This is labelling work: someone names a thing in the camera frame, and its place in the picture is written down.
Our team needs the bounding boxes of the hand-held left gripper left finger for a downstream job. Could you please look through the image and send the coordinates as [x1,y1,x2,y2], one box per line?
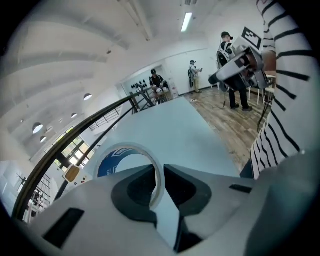
[23,164,176,256]

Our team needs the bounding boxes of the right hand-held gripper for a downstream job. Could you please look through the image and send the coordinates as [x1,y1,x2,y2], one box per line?
[208,26,270,92]

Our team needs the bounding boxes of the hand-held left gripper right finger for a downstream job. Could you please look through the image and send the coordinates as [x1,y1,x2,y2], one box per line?
[163,163,258,253]

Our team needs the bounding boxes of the white roll of tape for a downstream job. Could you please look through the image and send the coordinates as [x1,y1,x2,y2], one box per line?
[93,142,166,211]

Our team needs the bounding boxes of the white device with wooden panel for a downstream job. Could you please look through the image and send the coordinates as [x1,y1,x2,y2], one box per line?
[62,163,89,186]

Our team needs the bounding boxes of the long ceiling tube light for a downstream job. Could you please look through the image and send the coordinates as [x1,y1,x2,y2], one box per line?
[180,11,194,33]

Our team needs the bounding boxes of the large grid window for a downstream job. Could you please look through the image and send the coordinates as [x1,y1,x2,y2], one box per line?
[52,134,96,171]

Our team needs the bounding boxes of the person's striped shirt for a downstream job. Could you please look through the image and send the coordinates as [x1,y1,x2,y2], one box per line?
[249,99,305,181]

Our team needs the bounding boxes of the black metal stand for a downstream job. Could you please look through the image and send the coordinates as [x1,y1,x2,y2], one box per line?
[129,84,161,115]

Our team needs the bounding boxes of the black curved railing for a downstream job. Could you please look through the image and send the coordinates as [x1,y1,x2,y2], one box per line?
[11,96,141,221]

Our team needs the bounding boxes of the white ceiling conduit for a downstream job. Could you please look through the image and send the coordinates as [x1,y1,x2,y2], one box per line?
[119,0,154,42]

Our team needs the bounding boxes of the black cable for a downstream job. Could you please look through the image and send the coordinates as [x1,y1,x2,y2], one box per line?
[256,94,274,134]

